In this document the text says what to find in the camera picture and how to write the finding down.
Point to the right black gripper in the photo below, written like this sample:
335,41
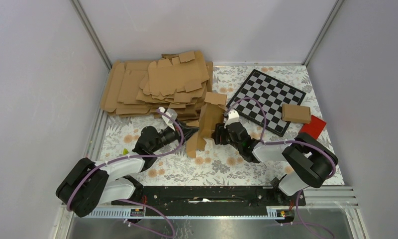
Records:
220,129

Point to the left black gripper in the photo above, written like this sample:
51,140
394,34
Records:
189,131

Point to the brown cardboard box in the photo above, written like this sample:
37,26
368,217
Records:
211,113

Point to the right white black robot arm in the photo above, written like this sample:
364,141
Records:
312,162

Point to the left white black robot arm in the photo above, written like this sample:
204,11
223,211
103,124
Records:
90,184

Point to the folded small cardboard box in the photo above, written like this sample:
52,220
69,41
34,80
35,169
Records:
296,113

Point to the red box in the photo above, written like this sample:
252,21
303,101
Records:
315,127

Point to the stack of cardboard blanks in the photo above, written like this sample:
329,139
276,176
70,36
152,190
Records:
176,81

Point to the black white checkerboard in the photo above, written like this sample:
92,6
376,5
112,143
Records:
260,98

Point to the floral table mat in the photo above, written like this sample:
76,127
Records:
216,165

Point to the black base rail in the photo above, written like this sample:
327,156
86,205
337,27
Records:
220,197

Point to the perforated metal cable tray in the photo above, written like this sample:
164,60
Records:
190,212

